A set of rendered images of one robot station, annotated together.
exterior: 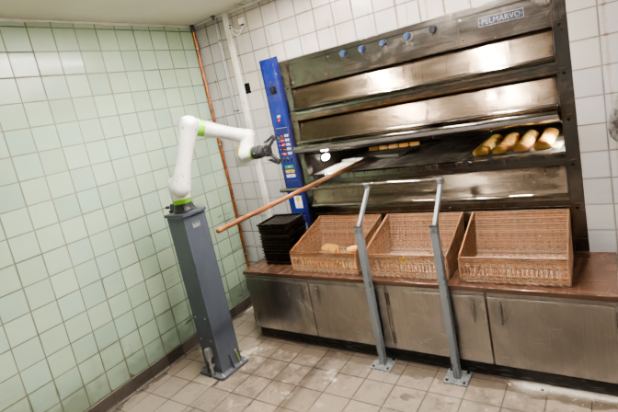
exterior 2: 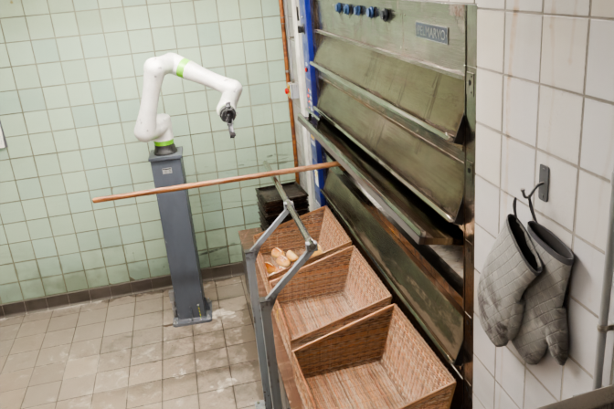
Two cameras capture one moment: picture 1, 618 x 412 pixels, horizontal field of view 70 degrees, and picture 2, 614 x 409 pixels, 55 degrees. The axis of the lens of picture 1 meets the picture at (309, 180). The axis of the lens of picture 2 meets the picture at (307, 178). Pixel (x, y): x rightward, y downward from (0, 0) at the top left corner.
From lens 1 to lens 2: 2.50 m
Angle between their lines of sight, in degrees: 43
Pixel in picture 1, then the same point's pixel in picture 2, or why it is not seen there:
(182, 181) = (140, 127)
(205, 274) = (171, 223)
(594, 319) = not seen: outside the picture
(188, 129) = (146, 74)
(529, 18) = (451, 51)
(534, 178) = (442, 309)
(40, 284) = (54, 177)
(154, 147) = not seen: hidden behind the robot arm
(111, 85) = not seen: outside the picture
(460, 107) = (398, 150)
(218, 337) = (178, 286)
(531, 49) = (447, 106)
